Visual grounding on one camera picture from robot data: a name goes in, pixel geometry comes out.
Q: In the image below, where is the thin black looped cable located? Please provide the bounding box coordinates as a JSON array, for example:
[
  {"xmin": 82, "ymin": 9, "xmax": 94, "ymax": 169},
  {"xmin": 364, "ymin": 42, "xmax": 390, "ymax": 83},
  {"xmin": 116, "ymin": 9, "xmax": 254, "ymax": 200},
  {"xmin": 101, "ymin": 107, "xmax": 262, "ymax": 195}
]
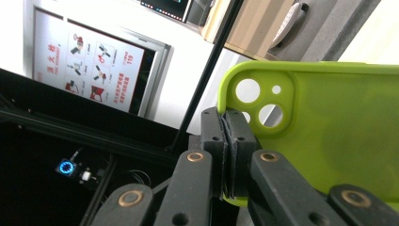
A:
[{"xmin": 123, "ymin": 169, "xmax": 153, "ymax": 190}]

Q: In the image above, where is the black metal frame bar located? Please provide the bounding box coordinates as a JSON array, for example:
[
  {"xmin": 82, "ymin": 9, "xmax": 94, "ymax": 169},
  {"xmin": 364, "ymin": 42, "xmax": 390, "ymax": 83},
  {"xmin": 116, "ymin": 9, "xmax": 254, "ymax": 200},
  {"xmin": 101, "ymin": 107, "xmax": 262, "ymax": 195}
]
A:
[{"xmin": 169, "ymin": 0, "xmax": 245, "ymax": 153}]

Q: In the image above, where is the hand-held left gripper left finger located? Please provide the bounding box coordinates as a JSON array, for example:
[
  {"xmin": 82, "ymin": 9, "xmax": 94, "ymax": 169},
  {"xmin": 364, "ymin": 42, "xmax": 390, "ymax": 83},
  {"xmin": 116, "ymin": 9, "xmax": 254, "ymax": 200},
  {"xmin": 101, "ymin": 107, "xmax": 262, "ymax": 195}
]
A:
[{"xmin": 199, "ymin": 105, "xmax": 229, "ymax": 200}]

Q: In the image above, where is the white power strip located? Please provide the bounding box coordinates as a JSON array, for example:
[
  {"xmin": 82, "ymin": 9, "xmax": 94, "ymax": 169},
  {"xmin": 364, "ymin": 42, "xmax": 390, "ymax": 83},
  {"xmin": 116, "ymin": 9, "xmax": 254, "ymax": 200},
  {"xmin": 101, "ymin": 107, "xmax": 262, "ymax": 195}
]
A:
[{"xmin": 270, "ymin": 2, "xmax": 311, "ymax": 50}]

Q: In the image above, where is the light wooden desk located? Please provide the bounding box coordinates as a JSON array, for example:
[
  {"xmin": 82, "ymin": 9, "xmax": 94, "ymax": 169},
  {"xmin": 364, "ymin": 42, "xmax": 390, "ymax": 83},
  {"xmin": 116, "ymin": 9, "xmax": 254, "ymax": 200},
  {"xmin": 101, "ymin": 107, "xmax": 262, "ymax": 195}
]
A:
[{"xmin": 199, "ymin": 0, "xmax": 296, "ymax": 61}]

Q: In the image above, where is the green phone case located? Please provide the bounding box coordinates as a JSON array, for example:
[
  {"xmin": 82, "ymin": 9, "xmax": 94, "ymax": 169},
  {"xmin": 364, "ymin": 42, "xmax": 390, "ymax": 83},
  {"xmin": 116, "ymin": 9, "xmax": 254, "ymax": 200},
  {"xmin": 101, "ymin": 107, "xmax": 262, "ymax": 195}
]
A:
[{"xmin": 216, "ymin": 59, "xmax": 399, "ymax": 212}]

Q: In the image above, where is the fire safety poster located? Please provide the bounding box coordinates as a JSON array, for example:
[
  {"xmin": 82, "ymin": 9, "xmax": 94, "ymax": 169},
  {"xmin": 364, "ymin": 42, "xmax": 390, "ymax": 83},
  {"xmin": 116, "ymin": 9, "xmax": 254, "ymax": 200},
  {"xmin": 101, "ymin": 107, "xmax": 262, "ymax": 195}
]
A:
[{"xmin": 32, "ymin": 8, "xmax": 146, "ymax": 114}]

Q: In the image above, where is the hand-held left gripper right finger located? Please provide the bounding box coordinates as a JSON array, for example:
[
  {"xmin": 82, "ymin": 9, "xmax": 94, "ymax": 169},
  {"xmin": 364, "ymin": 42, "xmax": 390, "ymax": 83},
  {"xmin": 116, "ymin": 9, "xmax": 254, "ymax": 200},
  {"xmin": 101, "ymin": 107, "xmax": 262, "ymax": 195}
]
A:
[{"xmin": 223, "ymin": 109, "xmax": 259, "ymax": 200}]

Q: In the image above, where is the small device with blue ring light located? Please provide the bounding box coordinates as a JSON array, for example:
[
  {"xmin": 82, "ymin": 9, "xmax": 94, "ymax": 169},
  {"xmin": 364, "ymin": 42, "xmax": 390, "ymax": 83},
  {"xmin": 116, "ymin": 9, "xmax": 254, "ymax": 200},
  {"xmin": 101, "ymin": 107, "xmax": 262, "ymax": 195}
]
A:
[{"xmin": 55, "ymin": 157, "xmax": 78, "ymax": 179}]

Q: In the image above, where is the dark computer monitor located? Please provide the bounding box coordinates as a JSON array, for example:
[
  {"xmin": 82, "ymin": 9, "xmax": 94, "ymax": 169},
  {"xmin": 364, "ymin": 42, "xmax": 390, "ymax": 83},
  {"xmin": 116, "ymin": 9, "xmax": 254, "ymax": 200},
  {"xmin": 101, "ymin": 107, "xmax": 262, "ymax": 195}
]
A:
[{"xmin": 136, "ymin": 0, "xmax": 193, "ymax": 24}]

